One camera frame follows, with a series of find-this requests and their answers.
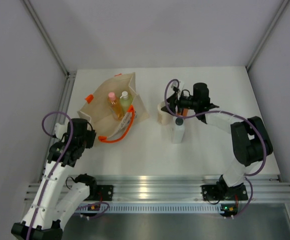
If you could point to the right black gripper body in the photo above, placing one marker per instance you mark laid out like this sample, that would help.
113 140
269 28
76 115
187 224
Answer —
174 102

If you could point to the slotted cable duct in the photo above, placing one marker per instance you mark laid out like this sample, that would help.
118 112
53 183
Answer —
149 208

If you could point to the right aluminium frame post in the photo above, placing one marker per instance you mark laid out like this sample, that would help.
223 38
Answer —
270 28

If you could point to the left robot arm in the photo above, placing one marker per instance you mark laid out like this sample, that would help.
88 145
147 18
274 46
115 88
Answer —
48 214

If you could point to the green pump bottle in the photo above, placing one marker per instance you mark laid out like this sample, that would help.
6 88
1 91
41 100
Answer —
125 101

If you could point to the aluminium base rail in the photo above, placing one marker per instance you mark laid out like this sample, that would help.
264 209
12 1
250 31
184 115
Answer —
188 189

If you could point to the left aluminium frame post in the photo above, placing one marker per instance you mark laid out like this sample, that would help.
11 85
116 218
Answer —
45 36

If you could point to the white bottle dark grey cap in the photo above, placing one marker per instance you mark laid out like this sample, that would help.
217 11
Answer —
177 130

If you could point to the aluminium frame post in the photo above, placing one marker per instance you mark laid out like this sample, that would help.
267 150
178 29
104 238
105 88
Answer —
45 36
270 28

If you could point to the beige round cap bottle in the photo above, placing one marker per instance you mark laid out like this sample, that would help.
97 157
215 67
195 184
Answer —
163 117

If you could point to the blue orange pump bottle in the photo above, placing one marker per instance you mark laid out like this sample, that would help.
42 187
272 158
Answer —
183 111

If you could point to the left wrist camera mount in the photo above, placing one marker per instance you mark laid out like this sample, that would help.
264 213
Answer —
59 130

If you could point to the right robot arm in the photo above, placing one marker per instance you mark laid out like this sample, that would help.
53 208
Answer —
250 140

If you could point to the orange bottle pink cap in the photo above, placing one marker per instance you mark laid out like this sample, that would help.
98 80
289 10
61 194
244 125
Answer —
115 106

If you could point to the beige canvas bag orange handles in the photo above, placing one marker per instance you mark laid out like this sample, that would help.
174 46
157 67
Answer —
96 109

